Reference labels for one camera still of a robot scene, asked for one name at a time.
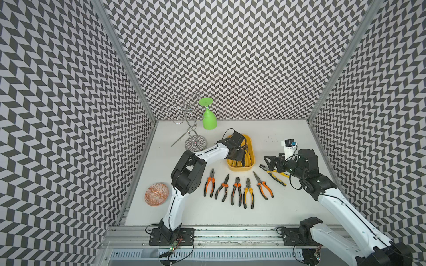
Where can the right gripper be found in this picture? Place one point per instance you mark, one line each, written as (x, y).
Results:
(280, 159)

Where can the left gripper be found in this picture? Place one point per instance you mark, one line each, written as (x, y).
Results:
(239, 157)

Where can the yellow black combination pliers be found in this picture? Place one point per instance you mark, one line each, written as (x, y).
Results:
(274, 174)

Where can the yellow storage box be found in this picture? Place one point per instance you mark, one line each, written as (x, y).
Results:
(251, 151)

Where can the orange grey pliers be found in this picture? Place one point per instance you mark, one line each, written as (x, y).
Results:
(261, 185)

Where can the orange black long-nose pliers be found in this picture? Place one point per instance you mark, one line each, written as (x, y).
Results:
(237, 188)

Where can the orange black combination pliers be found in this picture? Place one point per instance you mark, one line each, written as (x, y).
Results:
(210, 184)

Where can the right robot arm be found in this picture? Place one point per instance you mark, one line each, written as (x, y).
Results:
(368, 246)

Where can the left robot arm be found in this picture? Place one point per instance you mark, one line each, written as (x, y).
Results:
(186, 178)

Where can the green plastic wine glass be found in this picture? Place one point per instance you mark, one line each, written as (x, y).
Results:
(209, 118)

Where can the chrome glass holder stand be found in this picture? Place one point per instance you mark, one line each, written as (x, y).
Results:
(183, 111)

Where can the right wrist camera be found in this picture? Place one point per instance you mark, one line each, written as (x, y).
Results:
(290, 148)

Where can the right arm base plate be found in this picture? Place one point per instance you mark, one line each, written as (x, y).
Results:
(299, 236)

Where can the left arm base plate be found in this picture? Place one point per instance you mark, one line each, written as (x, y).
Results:
(185, 236)

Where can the aluminium front rail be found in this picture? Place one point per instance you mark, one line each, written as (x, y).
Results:
(205, 237)

